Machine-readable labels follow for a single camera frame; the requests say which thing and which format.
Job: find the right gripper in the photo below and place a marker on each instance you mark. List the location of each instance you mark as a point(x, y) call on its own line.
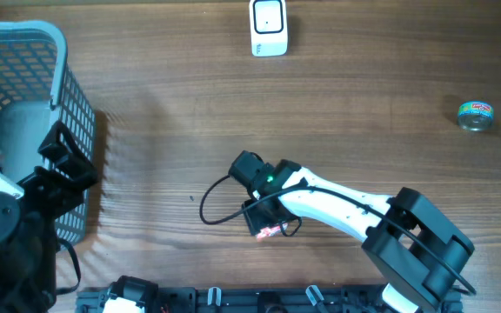
point(256, 220)

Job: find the red tissue packet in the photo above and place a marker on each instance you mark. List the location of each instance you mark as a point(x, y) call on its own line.
point(270, 231)

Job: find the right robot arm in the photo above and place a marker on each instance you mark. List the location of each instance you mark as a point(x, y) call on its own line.
point(418, 250)

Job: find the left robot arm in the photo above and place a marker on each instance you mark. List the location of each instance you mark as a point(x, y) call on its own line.
point(28, 211)

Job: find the white barcode scanner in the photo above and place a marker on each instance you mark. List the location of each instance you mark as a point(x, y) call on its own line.
point(268, 28)

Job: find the grey plastic shopping basket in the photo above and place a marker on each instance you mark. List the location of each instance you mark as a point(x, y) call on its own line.
point(40, 98)

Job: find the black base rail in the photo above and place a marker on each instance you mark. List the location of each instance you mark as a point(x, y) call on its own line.
point(344, 299)

